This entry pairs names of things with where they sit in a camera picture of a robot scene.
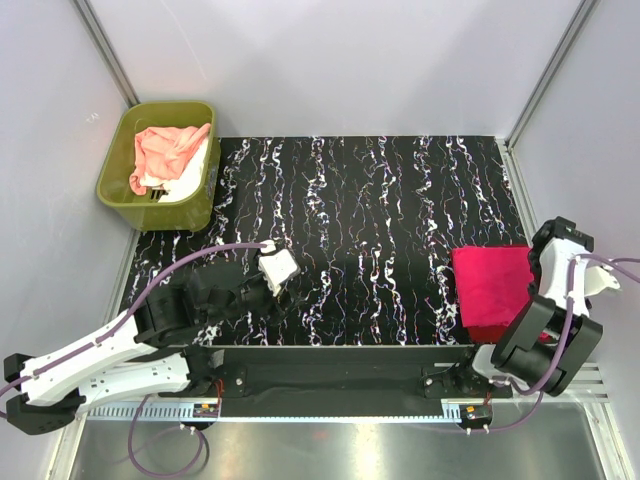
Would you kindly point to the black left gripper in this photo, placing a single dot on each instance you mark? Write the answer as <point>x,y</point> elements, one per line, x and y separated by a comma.
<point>272,310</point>

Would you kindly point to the white cloth in tub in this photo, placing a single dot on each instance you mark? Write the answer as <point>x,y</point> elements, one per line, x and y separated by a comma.
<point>179,189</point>

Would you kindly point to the dark red folded t shirt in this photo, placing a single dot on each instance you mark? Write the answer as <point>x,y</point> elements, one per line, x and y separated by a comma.
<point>486,334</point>

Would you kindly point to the peach pink cloth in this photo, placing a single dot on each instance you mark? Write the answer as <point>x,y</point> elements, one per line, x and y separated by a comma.
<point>164,152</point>

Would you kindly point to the olive green plastic tub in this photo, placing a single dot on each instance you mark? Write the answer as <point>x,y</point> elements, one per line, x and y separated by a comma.
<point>149,212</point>

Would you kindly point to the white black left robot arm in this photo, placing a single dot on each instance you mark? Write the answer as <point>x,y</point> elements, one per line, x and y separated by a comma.
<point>155,346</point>

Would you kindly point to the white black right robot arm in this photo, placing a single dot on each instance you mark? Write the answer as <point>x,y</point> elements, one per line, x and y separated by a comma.
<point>553,335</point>

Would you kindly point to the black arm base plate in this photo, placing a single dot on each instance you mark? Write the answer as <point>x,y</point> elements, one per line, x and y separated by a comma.
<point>408,361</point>

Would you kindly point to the white slotted cable duct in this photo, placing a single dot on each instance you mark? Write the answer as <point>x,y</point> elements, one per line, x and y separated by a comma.
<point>413,410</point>

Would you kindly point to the bright pink t shirt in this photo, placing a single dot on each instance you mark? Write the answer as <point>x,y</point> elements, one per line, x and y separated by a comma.
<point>491,284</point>

